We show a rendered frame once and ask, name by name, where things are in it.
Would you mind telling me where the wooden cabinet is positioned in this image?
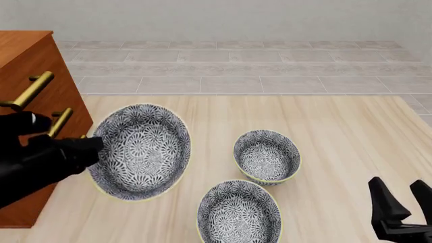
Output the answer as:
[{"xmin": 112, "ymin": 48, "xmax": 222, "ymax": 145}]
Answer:
[{"xmin": 0, "ymin": 30, "xmax": 95, "ymax": 229}]

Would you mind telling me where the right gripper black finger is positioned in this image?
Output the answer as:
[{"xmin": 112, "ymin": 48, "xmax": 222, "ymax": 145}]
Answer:
[
  {"xmin": 367, "ymin": 176, "xmax": 412, "ymax": 227},
  {"xmin": 409, "ymin": 179, "xmax": 432, "ymax": 225}
]

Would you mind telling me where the small patterned black-white bowl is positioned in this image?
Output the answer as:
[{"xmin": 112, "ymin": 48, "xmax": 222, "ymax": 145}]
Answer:
[
  {"xmin": 233, "ymin": 129, "xmax": 302, "ymax": 186},
  {"xmin": 196, "ymin": 179, "xmax": 283, "ymax": 243}
]

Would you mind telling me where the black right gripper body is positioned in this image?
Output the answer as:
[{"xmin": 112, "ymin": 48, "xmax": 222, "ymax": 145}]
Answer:
[{"xmin": 371, "ymin": 217, "xmax": 432, "ymax": 243}]

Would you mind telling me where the large patterned black-white bowl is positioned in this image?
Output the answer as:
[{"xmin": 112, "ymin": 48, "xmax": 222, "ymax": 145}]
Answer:
[{"xmin": 86, "ymin": 103, "xmax": 192, "ymax": 203}]

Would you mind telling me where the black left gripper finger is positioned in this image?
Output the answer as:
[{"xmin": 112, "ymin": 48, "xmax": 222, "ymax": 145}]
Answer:
[{"xmin": 53, "ymin": 136, "xmax": 105, "ymax": 176}]

